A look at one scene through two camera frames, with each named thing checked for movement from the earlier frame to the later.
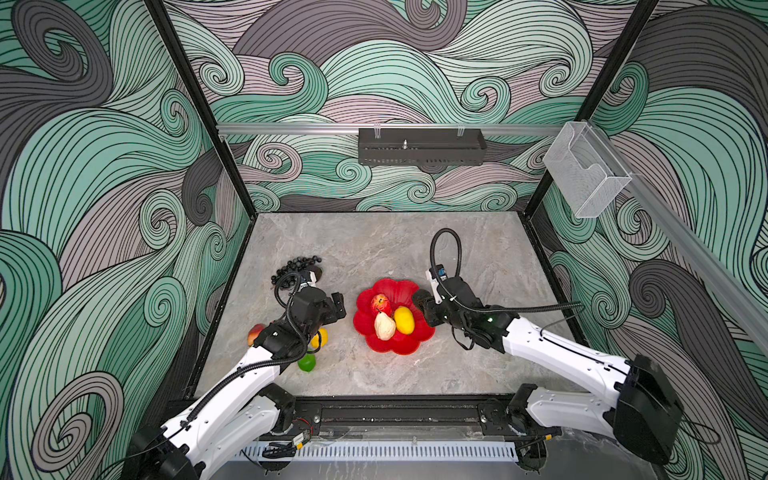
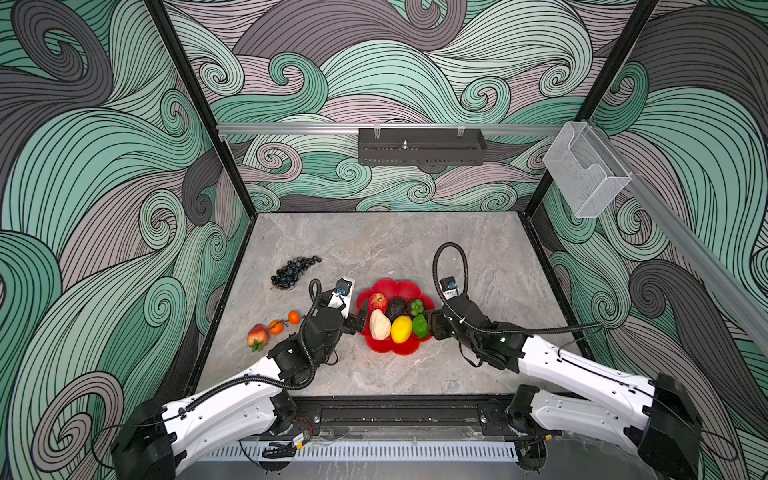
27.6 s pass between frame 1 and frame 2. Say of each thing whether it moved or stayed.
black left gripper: moved
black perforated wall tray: stayed
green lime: moved
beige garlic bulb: stayed
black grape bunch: stayed
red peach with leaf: stayed
